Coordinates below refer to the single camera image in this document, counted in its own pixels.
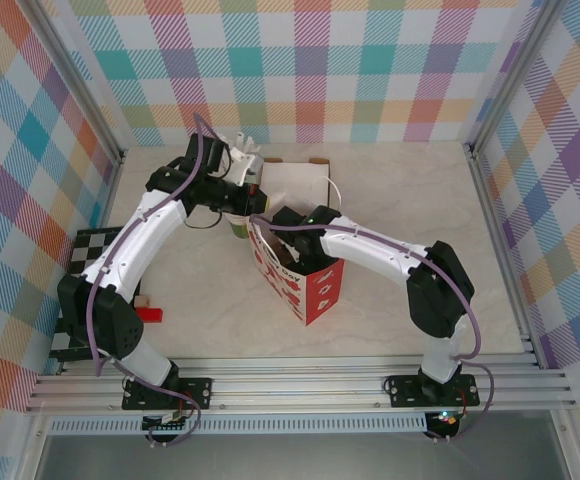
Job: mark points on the white red printed paper bag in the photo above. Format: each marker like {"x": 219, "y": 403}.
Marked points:
{"x": 320, "y": 295}

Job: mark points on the aluminium frame post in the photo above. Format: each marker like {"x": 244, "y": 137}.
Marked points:
{"x": 510, "y": 75}
{"x": 72, "y": 75}

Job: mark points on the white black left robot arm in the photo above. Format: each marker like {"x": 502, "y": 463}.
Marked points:
{"x": 135, "y": 240}

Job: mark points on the stacked green paper cups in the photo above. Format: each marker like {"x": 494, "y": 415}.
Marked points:
{"x": 240, "y": 230}

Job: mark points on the small wooden block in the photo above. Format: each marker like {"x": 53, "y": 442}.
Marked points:
{"x": 142, "y": 301}

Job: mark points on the brown cardboard napkin tray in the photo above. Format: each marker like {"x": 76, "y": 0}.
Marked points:
{"x": 320, "y": 161}

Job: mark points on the small circuit board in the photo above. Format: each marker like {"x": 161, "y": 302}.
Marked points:
{"x": 167, "y": 425}
{"x": 447, "y": 419}

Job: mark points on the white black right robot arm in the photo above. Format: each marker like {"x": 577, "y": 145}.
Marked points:
{"x": 370, "y": 245}

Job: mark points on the black silver checkerboard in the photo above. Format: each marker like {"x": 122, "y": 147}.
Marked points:
{"x": 90, "y": 250}

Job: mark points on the white napkin stack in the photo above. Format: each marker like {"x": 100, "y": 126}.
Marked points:
{"x": 295, "y": 185}

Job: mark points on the white wrapped paper straw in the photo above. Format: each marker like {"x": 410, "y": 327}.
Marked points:
{"x": 240, "y": 139}
{"x": 253, "y": 146}

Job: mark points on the red block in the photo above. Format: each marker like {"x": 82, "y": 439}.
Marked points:
{"x": 150, "y": 315}

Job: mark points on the aluminium side rail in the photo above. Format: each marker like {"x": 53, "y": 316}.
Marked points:
{"x": 481, "y": 190}
{"x": 111, "y": 195}

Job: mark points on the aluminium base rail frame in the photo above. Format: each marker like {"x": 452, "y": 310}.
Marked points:
{"x": 295, "y": 385}

